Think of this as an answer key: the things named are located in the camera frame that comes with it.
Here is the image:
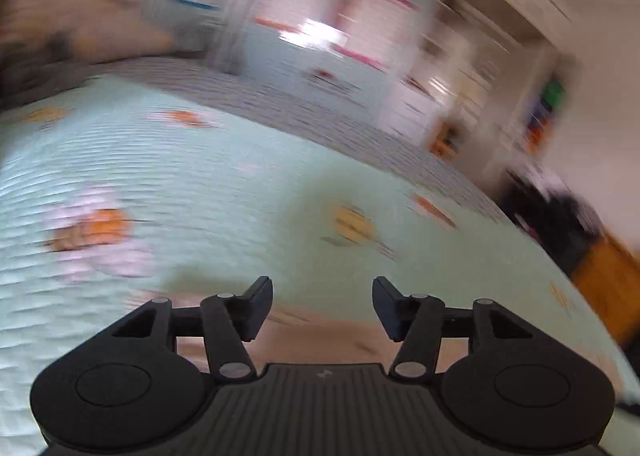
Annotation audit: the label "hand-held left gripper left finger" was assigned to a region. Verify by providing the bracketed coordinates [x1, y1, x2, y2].
[111, 276, 274, 383]

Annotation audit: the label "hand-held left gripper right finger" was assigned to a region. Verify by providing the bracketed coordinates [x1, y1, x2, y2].
[372, 276, 531, 379]

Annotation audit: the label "beige smiley print pants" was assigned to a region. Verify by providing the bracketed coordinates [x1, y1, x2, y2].
[175, 303, 481, 374]

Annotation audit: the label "green bee print bedspread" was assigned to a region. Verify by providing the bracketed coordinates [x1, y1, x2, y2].
[0, 76, 631, 456]

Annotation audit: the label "wooden chair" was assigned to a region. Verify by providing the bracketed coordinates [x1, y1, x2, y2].
[430, 119, 466, 159]

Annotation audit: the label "white drawer cabinet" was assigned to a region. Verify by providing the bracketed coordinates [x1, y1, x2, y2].
[380, 79, 451, 142]

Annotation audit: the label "wooden dresser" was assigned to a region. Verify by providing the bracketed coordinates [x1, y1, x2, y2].
[570, 231, 640, 347]

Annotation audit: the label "orange packets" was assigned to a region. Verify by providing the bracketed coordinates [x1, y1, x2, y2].
[522, 111, 548, 152]

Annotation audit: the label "white door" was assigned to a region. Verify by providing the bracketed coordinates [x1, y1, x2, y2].
[470, 36, 556, 157]

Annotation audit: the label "sliding door wardrobe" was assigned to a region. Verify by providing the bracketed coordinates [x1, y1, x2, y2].
[125, 0, 451, 137]

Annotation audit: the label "green bag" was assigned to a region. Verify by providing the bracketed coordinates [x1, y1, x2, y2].
[542, 79, 566, 110]

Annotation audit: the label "pink bordered poster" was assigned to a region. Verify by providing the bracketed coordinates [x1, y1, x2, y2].
[335, 0, 416, 72]

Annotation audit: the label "grey cloth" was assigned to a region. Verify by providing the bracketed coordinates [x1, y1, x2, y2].
[0, 31, 96, 107]

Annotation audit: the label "floral pillow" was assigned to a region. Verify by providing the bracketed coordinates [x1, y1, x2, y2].
[0, 0, 176, 67]

